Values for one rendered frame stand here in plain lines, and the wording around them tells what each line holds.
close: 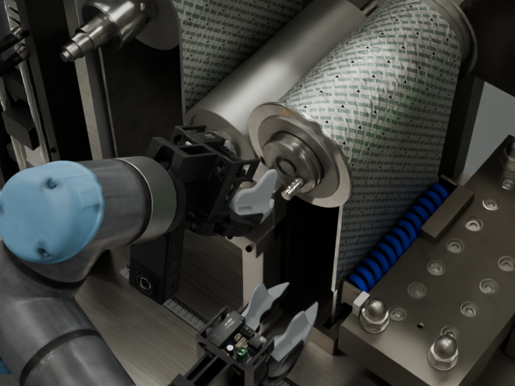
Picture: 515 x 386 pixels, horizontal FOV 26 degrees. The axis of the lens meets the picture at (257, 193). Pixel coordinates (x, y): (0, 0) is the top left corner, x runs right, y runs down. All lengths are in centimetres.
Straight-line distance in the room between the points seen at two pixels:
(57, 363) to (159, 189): 17
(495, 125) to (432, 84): 168
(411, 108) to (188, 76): 27
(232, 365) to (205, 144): 30
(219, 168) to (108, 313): 59
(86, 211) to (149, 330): 70
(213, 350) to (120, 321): 35
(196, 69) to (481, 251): 44
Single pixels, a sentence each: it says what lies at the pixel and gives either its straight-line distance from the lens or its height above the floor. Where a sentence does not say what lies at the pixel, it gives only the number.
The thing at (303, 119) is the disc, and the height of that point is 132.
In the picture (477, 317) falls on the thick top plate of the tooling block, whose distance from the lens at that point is 143.
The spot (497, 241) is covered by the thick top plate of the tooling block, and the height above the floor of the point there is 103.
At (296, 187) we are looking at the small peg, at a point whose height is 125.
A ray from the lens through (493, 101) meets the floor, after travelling 307.
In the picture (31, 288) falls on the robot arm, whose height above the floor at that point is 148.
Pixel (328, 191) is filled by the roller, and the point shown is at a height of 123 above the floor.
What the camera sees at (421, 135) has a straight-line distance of 139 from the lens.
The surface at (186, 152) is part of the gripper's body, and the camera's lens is 100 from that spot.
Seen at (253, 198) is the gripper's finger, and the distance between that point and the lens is 110.
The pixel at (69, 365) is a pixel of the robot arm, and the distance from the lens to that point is 87.
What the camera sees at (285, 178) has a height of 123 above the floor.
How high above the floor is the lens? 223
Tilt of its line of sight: 53 degrees down
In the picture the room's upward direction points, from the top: straight up
